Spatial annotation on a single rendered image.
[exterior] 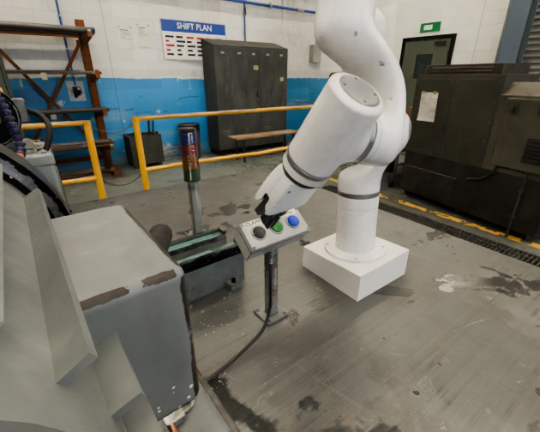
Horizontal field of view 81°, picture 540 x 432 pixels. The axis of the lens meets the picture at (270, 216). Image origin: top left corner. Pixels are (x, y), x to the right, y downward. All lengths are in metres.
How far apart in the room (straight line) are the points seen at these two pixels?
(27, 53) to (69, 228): 5.70
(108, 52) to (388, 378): 5.74
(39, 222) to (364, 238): 0.88
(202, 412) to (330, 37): 0.48
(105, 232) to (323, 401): 0.62
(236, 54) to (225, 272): 5.52
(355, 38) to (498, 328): 0.79
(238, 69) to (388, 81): 5.78
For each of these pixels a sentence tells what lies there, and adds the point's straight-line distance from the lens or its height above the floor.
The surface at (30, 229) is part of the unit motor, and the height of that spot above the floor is 1.32.
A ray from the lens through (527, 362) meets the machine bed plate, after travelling 0.97.
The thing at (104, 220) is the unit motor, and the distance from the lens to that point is 0.18.
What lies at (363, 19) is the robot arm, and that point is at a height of 1.46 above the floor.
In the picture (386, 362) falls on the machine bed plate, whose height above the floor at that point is 0.80.
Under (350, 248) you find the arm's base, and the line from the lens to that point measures 0.99.
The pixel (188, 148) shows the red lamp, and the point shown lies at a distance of 1.17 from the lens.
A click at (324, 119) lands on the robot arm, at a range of 0.45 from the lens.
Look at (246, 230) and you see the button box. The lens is 0.70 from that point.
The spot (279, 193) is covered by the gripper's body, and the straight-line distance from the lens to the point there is 0.53.
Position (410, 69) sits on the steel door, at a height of 1.52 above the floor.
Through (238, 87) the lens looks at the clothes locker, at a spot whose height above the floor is 1.21.
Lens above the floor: 1.38
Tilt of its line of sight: 24 degrees down
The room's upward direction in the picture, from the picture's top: straight up
